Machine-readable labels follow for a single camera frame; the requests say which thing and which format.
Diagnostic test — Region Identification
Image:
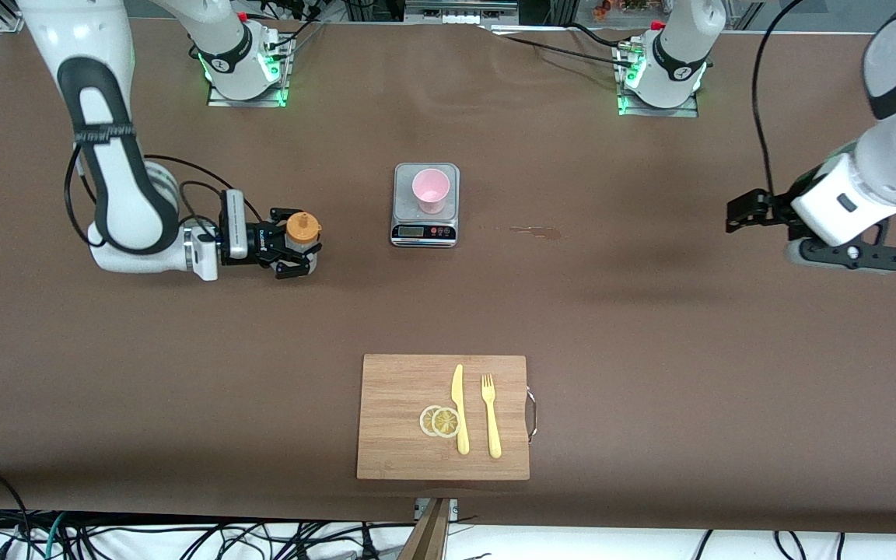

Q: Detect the translucent orange-capped sauce bottle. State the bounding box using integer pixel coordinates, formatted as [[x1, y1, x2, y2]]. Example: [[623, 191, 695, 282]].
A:
[[283, 212, 324, 278]]

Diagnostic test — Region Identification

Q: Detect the pink plastic cup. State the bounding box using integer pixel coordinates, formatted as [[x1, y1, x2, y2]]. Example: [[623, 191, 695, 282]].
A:
[[412, 168, 451, 215]]

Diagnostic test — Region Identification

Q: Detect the silver digital kitchen scale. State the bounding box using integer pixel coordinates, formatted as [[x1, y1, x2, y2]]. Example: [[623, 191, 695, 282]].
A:
[[390, 162, 460, 248]]

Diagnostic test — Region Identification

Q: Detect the bamboo cutting board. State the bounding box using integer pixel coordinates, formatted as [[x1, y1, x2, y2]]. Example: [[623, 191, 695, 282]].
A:
[[356, 354, 539, 481]]

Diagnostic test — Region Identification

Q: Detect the yellow plastic knife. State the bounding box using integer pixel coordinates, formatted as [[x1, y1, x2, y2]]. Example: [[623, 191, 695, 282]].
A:
[[451, 364, 471, 456]]

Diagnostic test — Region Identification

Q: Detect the yellow plastic fork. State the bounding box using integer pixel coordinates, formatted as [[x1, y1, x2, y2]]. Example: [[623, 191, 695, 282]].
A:
[[481, 374, 502, 459]]

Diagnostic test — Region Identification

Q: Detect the white power strip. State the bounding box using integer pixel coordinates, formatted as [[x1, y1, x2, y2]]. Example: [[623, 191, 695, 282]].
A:
[[404, 0, 520, 26]]

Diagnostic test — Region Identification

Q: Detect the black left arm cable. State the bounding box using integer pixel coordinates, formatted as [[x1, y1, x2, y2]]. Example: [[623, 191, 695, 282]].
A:
[[751, 0, 808, 201]]

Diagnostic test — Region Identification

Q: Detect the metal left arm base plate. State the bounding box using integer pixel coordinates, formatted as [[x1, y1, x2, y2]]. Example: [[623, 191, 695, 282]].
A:
[[617, 43, 700, 118]]

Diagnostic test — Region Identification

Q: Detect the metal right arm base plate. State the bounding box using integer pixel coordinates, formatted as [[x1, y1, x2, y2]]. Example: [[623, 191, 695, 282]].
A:
[[207, 31, 291, 108]]

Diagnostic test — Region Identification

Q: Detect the black cable on table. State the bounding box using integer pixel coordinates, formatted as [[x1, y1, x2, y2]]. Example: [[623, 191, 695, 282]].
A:
[[487, 22, 637, 71]]

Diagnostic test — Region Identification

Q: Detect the metal table bracket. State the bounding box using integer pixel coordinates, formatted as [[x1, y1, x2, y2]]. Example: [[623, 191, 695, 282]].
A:
[[415, 498, 459, 522]]

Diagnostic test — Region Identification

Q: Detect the wooden post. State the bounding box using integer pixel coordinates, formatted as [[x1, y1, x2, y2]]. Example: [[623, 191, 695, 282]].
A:
[[397, 498, 453, 560]]

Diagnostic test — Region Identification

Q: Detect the teal floor cable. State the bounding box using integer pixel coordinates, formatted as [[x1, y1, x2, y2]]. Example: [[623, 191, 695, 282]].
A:
[[42, 512, 69, 560]]

